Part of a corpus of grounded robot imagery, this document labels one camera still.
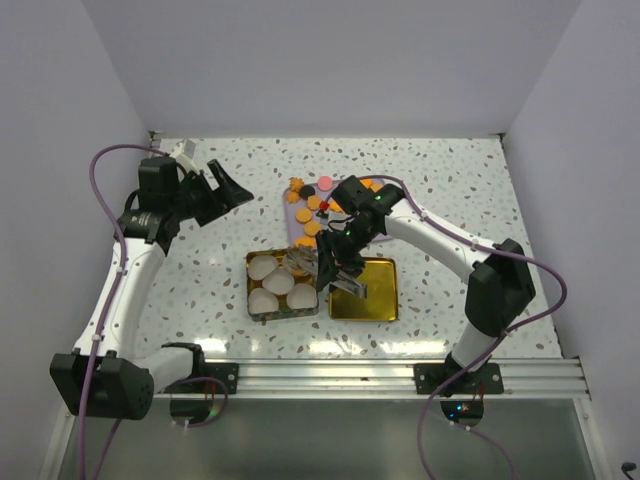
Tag white paper cup bottom right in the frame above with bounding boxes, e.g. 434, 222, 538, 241
286, 283, 318, 310

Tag white paper cup top left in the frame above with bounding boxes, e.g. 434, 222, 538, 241
247, 255, 279, 281

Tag lavender plastic tray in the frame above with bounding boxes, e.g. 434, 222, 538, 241
282, 174, 400, 252

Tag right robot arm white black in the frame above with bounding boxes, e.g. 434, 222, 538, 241
315, 176, 536, 393

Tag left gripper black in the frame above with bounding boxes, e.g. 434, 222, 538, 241
168, 160, 252, 227

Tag metal serving tongs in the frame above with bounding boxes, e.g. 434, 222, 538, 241
282, 248, 370, 300

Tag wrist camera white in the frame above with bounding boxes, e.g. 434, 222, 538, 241
317, 200, 347, 222
171, 139, 198, 171

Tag orange flower cookie top left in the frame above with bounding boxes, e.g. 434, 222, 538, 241
289, 177, 305, 192

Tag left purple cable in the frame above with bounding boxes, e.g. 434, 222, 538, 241
74, 143, 174, 480

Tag gold tin lid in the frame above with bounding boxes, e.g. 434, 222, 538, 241
328, 255, 400, 323

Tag square cookie tin box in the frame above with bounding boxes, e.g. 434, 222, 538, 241
245, 247, 319, 322

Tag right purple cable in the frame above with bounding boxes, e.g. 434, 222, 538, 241
359, 174, 569, 480

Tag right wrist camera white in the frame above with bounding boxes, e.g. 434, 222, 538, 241
317, 200, 347, 222

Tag white paper cup centre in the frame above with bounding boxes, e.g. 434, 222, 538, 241
262, 268, 295, 296

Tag black round cookie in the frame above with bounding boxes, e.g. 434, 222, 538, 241
299, 185, 316, 200

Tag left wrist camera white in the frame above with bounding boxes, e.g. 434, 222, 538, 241
171, 139, 198, 171

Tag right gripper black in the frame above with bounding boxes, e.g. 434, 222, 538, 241
316, 220, 379, 293

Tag white paper cup top right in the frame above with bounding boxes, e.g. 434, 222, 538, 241
281, 249, 310, 277

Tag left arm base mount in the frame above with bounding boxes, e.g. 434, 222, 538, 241
159, 362, 240, 430

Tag pink round cookie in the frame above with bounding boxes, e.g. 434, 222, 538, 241
317, 176, 333, 191

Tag white paper cup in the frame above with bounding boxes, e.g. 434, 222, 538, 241
281, 249, 310, 277
286, 283, 318, 310
248, 288, 279, 315
262, 268, 295, 296
247, 255, 279, 281

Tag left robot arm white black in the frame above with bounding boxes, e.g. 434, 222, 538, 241
50, 156, 253, 420

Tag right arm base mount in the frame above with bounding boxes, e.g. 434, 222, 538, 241
413, 362, 505, 427

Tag white paper cup bottom left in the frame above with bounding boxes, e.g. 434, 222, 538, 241
248, 288, 279, 315

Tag purple cable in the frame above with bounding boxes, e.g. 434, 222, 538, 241
359, 174, 569, 480
74, 143, 174, 480

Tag orange fish cookie tray edge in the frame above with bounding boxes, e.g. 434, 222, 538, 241
294, 236, 317, 249

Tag orange scalloped cookie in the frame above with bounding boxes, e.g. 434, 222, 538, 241
307, 195, 322, 211

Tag aluminium front rail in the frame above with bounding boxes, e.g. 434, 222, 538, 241
62, 357, 589, 400

